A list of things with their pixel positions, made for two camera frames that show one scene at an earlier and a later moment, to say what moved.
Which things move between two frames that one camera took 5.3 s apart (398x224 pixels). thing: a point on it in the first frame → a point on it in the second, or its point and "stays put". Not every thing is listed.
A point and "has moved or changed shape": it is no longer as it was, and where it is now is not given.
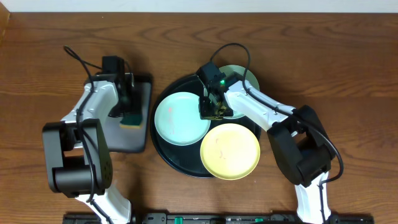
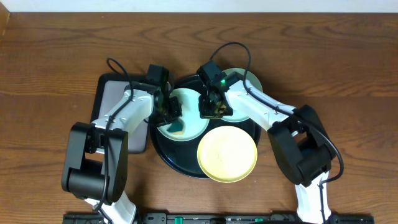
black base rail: x=220 y=218 stays put
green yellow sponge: x=131 y=122 has moved or changed shape
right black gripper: x=206 y=114 stays put
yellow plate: x=230 y=152 stays put
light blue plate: x=178 y=119 stays put
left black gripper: x=138 y=101 → x=176 y=105
